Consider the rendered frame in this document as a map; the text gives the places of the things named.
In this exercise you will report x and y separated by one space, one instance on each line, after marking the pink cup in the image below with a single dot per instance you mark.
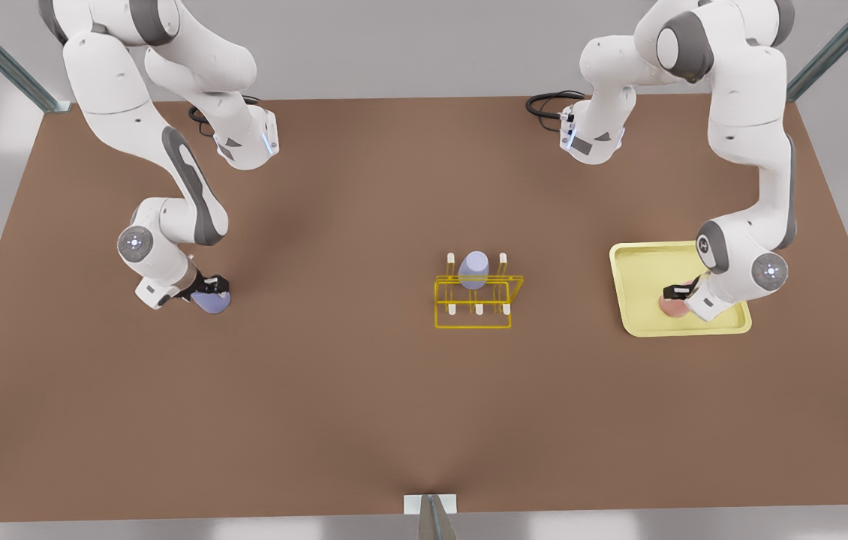
672 306

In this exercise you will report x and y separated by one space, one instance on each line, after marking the lavender cup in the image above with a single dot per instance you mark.
212 302
473 270

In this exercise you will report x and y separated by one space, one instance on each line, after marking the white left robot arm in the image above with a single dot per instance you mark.
743 112

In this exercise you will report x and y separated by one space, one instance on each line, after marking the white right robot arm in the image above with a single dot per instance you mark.
116 97

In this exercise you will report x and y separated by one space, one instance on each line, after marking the yellow tray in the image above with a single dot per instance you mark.
645 289

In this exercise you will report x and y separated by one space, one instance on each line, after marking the silver frame post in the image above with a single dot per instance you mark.
433 517
0 54
837 46

